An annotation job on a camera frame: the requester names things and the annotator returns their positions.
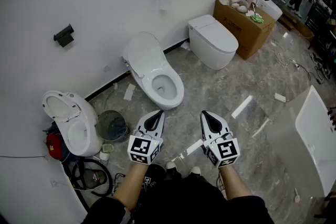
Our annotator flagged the black cable bundle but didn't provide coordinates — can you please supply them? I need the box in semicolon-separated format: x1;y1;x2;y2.
299;51;333;85

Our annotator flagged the red appliance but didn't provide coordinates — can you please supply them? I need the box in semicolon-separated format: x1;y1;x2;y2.
45;133;65;160

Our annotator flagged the black wall shelf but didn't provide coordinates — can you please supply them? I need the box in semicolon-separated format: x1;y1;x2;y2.
53;24;75;48

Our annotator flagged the white paper sheet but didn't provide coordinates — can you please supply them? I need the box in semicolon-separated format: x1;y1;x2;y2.
123;83;137;102

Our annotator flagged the black hose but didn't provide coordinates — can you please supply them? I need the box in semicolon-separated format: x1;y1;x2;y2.
62;157;114;215

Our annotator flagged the white cable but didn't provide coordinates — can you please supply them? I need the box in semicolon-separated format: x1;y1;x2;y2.
269;34;300;72

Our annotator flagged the brown cardboard box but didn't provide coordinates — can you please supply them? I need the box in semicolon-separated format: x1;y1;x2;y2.
213;0;276;61

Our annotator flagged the black shelving unit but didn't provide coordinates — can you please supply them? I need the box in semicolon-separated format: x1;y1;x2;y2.
305;0;336;62

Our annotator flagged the person's left forearm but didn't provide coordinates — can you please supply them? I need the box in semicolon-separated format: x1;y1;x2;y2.
112;163;149;211

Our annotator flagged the white toilet lid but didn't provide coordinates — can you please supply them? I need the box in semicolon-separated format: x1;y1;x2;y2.
127;31;169;79

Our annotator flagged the person's black clothing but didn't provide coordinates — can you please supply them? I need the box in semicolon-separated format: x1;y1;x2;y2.
88;164;275;224

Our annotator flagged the white flexible water hose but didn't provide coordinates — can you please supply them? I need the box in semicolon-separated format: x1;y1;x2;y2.
103;82;119;111

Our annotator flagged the white toilet seat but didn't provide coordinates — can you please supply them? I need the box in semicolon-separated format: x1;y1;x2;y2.
141;67;185;103

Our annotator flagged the white closed smart toilet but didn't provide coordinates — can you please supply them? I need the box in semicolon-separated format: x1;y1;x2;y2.
187;14;239;71

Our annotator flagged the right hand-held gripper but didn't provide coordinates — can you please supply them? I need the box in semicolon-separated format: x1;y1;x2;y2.
200;110;241;168

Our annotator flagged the white toilet behind box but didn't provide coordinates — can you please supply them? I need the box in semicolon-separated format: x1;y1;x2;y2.
257;0;284;22

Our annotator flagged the white egg-shaped toilet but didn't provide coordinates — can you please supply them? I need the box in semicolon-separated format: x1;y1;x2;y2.
41;90;103;157

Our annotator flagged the person's right forearm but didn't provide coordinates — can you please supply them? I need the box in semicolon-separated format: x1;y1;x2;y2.
218;164;254;202

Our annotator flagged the white toilet bowl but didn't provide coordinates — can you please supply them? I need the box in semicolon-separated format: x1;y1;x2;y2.
122;46;185;111

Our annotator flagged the wire mesh wastebasket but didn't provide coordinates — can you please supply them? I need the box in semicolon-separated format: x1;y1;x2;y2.
95;110;131;143

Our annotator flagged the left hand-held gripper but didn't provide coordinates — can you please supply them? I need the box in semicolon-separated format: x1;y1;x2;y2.
128;110;166;166

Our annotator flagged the small green cup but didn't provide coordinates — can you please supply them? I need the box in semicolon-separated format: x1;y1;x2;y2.
101;143;116;154

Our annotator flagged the pile of white fittings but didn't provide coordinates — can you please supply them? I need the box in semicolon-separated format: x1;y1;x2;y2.
218;0;256;18

